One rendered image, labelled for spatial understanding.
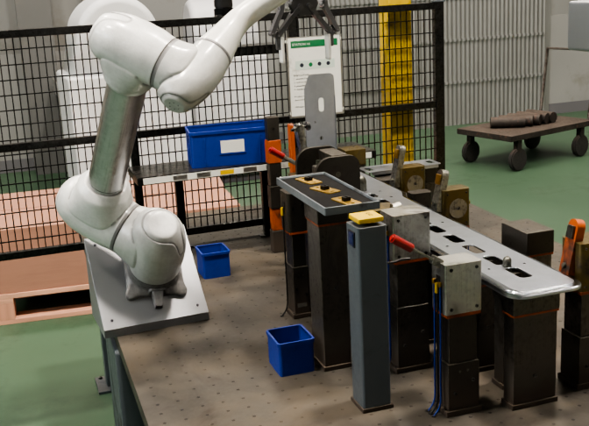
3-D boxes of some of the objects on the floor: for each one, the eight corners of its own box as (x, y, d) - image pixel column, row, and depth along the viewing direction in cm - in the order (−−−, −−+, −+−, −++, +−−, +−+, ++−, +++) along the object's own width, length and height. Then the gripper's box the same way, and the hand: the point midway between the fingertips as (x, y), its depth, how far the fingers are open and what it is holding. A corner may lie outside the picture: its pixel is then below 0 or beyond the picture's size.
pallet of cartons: (220, 242, 596) (215, 166, 583) (268, 290, 500) (263, 202, 487) (-11, 275, 551) (-22, 195, 539) (-6, 336, 455) (-20, 239, 442)
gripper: (262, -17, 239) (266, 65, 244) (349, -21, 247) (351, 58, 252) (253, -17, 246) (259, 63, 251) (339, -21, 254) (342, 56, 259)
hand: (305, 57), depth 251 cm, fingers open, 13 cm apart
